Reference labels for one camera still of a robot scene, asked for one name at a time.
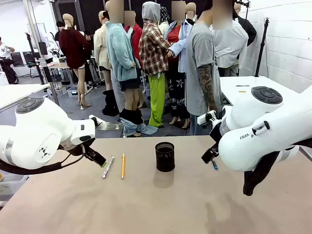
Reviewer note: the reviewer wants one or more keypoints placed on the cluttered work table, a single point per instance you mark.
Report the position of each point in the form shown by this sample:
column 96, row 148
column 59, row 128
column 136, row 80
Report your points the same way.
column 56, row 66

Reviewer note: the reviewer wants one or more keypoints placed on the black mesh pen holder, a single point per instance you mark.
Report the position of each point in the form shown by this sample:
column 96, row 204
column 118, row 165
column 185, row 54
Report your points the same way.
column 165, row 158

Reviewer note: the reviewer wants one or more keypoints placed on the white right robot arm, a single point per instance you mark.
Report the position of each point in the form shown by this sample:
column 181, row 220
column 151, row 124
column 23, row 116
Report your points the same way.
column 268, row 136

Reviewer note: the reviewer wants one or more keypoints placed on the mannequin with black headscarf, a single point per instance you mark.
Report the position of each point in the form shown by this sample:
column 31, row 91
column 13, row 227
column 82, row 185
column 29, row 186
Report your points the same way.
column 164, row 17

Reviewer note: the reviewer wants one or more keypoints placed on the black light stand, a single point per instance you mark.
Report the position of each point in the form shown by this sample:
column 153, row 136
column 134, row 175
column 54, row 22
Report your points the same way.
column 34, row 58

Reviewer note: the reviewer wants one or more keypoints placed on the person in black clothes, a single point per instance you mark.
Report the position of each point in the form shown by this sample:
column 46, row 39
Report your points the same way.
column 59, row 28

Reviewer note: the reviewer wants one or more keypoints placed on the seated person in white shirt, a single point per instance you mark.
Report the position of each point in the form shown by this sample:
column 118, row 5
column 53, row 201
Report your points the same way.
column 6, row 56

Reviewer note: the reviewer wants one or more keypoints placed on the black tripod stand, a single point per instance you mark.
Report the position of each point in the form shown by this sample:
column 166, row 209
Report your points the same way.
column 262, row 46

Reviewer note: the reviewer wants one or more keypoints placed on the mannequin in plaid shirt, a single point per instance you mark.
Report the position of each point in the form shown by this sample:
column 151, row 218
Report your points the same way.
column 153, row 48

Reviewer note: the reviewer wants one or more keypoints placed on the dark ruler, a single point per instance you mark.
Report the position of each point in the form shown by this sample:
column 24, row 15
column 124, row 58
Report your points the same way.
column 242, row 85

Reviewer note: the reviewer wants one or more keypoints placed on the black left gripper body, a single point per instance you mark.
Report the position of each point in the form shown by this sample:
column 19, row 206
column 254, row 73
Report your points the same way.
column 80, row 147

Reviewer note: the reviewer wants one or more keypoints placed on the mannequin in white raglan shirt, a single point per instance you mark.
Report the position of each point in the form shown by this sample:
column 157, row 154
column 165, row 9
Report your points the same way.
column 234, row 44

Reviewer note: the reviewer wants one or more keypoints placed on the silver pen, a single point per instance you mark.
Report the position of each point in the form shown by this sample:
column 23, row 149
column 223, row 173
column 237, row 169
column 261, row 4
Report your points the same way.
column 108, row 167

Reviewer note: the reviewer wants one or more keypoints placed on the grey storage bin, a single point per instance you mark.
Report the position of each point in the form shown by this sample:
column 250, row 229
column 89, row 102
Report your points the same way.
column 73, row 92

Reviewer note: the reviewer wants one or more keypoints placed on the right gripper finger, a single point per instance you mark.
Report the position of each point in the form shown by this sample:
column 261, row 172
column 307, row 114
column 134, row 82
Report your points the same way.
column 208, row 156
column 216, row 152

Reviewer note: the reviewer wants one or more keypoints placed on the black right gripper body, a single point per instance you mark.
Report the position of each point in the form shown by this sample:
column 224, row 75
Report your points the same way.
column 214, row 131

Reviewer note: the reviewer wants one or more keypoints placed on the mannequin in red jacket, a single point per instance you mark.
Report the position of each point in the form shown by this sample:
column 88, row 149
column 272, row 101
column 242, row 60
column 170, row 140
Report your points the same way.
column 136, row 36

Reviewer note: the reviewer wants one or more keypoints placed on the mannequin in blue shirt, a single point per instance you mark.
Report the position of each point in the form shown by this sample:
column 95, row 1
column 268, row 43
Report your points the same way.
column 179, row 85

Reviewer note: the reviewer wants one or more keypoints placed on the mannequin in dark red sweater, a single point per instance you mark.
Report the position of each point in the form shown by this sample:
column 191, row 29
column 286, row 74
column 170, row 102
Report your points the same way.
column 73, row 48

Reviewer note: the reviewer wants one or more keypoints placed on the dark pen with blue end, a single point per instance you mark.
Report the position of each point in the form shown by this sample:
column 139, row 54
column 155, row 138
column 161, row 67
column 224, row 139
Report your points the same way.
column 215, row 165

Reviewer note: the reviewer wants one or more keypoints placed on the mannequin in light blue fleece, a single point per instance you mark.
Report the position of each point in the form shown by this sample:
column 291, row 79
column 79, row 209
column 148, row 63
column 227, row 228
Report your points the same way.
column 119, row 56

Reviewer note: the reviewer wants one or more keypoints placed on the white table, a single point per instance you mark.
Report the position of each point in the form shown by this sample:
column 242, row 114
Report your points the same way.
column 268, row 81
column 19, row 92

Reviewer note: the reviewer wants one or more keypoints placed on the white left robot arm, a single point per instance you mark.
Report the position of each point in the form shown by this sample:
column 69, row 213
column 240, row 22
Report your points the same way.
column 36, row 131

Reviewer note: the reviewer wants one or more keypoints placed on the mannequin in cream jacket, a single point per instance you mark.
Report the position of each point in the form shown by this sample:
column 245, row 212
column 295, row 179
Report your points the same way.
column 100, row 48

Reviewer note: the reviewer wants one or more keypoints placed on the person in grey t-shirt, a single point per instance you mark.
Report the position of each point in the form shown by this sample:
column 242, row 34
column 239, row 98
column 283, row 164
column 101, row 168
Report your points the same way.
column 197, row 73

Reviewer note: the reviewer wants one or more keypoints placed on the yellow pencil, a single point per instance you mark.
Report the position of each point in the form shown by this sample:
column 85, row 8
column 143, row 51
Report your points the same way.
column 123, row 165

